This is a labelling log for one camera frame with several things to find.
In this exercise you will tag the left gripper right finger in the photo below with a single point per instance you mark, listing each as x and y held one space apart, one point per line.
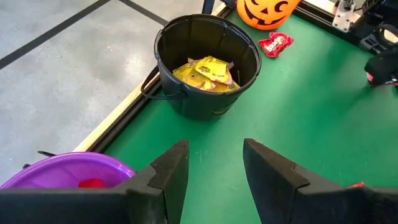
311 208

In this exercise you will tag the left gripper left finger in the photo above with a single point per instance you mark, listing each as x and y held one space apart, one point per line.
93 208

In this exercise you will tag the yellow pink Sour Patch packet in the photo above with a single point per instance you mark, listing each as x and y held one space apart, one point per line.
213 68

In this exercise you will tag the purple monster-face bucket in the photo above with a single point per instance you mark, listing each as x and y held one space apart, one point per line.
62 168

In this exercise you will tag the silver metal mounting plate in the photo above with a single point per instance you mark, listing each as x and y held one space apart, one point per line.
343 18

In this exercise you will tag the green table mat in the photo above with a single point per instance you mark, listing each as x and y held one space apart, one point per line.
311 124

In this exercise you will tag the orange jack-o-lantern bucket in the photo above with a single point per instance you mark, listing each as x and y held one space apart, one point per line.
270 15

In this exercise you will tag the black jack-o-lantern bucket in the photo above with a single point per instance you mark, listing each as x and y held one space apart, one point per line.
192 37

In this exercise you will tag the dark curved bracket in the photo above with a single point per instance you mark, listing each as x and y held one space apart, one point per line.
207 6

